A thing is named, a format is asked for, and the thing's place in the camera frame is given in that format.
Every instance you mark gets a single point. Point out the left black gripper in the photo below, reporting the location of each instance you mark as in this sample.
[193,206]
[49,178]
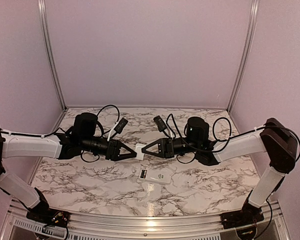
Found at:
[115,155]

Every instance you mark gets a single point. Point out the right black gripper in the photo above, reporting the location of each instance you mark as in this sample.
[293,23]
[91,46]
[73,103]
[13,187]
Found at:
[166,148]

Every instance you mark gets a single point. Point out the white battery cover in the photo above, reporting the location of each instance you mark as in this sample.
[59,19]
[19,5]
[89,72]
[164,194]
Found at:
[138,150]

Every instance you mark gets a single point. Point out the white remote control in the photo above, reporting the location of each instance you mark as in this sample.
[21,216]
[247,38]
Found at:
[155,176]

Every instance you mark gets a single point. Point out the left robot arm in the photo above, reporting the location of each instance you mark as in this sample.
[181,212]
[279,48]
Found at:
[77,139]

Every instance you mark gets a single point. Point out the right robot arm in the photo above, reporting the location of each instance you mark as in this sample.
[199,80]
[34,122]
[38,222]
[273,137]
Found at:
[281,144]

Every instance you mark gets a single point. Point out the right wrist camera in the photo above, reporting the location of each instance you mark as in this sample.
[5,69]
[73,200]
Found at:
[162,126]

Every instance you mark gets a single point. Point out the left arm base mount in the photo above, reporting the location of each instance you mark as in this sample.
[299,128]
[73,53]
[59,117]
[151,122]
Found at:
[49,217]

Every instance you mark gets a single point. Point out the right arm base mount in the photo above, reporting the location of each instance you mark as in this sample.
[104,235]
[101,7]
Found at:
[247,215]

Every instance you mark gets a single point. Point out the front aluminium rail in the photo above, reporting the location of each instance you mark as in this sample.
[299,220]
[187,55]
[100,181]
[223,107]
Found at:
[88,226]

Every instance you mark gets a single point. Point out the left aluminium frame post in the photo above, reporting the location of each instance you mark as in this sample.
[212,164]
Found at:
[49,51]

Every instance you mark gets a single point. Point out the aluminium frame post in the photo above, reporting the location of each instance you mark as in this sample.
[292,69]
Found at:
[49,51]
[251,29]

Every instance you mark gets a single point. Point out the right aluminium frame post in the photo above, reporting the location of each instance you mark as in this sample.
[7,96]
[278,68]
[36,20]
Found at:
[251,29]

